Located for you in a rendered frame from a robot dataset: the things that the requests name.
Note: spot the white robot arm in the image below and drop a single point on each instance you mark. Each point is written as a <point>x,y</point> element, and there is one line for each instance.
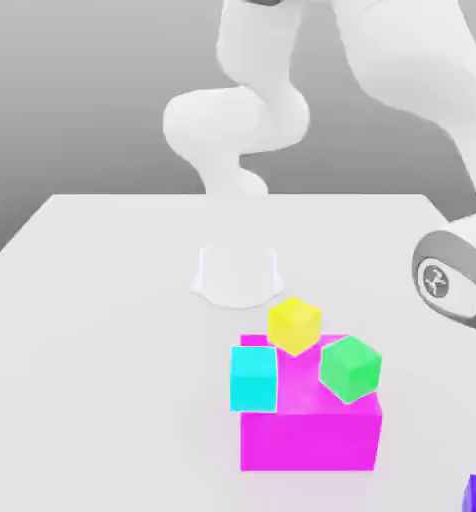
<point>238,120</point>

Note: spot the small yellow cube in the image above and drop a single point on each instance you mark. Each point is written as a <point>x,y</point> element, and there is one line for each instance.
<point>294,324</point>

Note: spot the small cyan cube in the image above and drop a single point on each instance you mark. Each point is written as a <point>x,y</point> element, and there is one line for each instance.
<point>253,380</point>

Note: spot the small green cube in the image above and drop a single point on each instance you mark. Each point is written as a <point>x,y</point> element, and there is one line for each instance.
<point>350,370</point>

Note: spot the large magenta box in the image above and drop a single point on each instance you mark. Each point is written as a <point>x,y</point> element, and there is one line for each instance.
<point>310,440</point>

